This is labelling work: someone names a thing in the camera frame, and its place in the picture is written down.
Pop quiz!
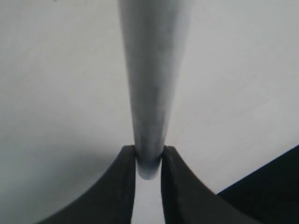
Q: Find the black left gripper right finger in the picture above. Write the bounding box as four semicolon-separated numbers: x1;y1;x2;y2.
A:
161;147;257;224

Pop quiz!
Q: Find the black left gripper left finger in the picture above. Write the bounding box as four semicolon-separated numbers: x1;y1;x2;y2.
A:
41;146;136;224

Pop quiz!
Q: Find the white wooden drumstick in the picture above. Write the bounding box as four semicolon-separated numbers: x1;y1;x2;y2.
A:
118;0;192;180

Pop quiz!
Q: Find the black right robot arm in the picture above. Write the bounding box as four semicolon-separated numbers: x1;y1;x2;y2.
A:
218;147;299;224

